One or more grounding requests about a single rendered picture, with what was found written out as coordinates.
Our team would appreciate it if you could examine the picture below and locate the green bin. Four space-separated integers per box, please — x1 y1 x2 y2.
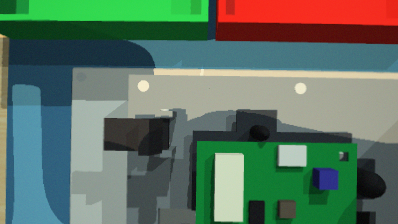
0 0 208 41

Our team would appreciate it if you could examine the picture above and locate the red bin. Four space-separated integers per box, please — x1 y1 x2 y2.
215 0 398 44

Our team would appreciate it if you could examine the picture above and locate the green circuit board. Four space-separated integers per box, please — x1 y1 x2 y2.
196 141 357 224

